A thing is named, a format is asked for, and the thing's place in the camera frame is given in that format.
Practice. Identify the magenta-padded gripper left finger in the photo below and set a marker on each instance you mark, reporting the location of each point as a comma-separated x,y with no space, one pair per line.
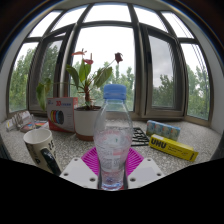
77,171

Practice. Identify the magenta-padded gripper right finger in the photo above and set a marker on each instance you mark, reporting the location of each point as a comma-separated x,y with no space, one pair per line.
146,170

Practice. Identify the clear blue-capped water bottle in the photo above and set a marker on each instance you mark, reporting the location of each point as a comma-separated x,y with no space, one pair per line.
112,140

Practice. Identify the black lattice trivet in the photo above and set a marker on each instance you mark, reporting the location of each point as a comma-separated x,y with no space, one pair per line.
139,137

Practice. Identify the long yellow box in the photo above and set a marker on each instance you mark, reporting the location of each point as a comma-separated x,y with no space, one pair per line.
173,147

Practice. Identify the blue printed carton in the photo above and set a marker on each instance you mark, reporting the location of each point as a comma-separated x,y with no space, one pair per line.
163,129

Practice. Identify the potted plant in white pot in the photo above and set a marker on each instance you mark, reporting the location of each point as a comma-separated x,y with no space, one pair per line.
86,123

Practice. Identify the red and white printed box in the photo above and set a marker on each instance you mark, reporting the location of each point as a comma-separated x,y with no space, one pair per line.
61,115

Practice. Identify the dark box with coloured stripes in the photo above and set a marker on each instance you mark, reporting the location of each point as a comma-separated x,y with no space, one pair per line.
40,125

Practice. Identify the dark-framed bay window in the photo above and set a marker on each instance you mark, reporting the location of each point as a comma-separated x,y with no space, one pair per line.
160,66

